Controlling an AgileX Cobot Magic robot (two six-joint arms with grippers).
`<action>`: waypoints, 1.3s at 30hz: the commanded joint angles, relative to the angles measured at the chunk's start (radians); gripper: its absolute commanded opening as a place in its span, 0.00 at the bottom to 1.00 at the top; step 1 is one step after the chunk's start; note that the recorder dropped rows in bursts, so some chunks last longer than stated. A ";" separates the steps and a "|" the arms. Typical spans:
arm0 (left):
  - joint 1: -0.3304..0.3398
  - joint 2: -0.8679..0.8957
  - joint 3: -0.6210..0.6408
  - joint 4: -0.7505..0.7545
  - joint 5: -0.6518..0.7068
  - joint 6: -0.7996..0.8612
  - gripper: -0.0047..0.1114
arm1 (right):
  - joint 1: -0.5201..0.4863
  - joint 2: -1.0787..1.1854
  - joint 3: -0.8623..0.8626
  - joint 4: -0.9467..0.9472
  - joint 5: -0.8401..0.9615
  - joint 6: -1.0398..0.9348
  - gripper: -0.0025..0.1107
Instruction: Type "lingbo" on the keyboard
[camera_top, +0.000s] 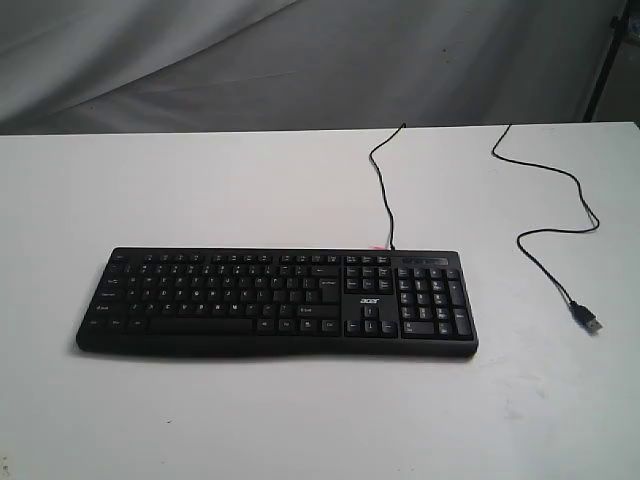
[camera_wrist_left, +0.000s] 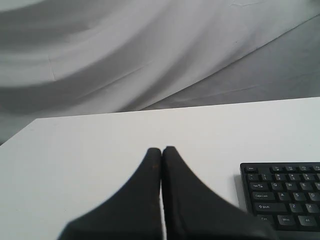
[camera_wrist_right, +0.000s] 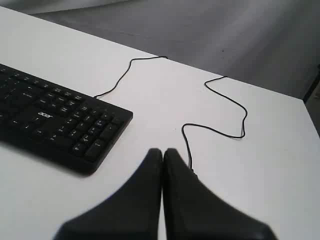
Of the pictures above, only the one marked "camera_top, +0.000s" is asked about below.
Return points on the black tripod stand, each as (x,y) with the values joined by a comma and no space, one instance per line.
(619,26)

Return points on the black Acer keyboard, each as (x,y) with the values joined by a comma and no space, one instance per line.
(241,302)

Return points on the grey fabric backdrop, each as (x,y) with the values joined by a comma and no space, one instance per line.
(189,66)

